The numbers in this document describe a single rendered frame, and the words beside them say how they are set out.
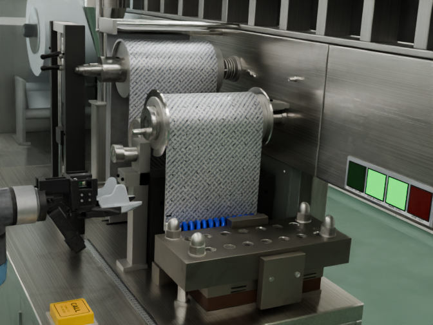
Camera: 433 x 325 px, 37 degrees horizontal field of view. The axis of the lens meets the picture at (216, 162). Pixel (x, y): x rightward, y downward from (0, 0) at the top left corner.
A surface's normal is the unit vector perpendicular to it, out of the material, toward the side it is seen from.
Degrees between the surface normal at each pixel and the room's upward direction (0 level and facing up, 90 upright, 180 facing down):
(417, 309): 0
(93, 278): 0
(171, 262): 90
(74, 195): 88
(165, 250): 90
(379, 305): 0
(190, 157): 90
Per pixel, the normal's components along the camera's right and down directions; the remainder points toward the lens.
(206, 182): 0.45, 0.25
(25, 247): 0.05, -0.97
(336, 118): -0.89, 0.07
